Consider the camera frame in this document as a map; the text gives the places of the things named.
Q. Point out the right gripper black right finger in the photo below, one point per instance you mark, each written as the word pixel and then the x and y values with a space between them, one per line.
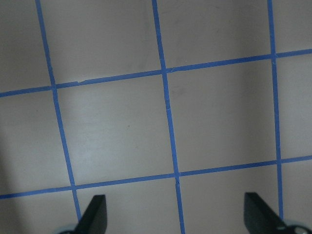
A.
pixel 259 218

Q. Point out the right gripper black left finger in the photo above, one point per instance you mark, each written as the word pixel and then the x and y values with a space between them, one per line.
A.
pixel 94 219

